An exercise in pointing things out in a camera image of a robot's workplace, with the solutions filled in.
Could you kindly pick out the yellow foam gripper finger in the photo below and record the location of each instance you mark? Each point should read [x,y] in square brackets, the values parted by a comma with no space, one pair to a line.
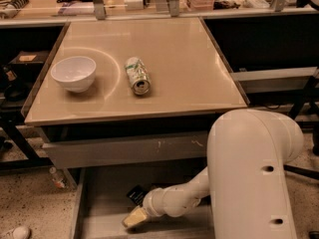
[136,217]

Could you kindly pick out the black rxbar snack wrapper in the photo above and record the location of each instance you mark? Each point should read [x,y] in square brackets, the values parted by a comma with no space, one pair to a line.
[137,195]

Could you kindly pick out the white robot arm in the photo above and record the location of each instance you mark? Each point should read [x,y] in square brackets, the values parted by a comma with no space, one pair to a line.
[244,178]

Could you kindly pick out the open grey middle drawer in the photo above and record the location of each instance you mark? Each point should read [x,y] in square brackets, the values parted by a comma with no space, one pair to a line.
[102,202]

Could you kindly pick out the closed grey top drawer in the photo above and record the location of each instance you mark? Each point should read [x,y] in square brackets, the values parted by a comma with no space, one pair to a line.
[125,150]

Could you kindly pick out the grey drawer cabinet with counter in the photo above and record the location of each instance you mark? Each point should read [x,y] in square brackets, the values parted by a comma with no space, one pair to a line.
[158,85]

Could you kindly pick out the plastic bottle on floor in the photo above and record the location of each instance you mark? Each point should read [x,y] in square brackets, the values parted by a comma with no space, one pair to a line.
[58,177]

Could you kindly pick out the white shoe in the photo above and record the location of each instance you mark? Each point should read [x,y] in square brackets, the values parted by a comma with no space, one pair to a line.
[20,232]

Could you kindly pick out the green white soda can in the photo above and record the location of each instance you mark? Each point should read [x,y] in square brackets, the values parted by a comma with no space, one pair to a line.
[139,78]

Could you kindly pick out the white ceramic bowl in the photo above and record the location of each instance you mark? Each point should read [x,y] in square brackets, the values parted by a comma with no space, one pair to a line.
[75,74]

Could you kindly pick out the black office chair base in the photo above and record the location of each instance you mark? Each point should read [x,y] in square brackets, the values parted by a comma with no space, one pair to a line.
[302,171]

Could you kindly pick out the black box with label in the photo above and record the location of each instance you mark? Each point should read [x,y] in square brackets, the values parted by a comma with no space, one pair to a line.
[37,58]

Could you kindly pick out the long workbench behind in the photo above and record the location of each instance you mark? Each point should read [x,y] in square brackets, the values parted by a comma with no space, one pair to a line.
[45,12]

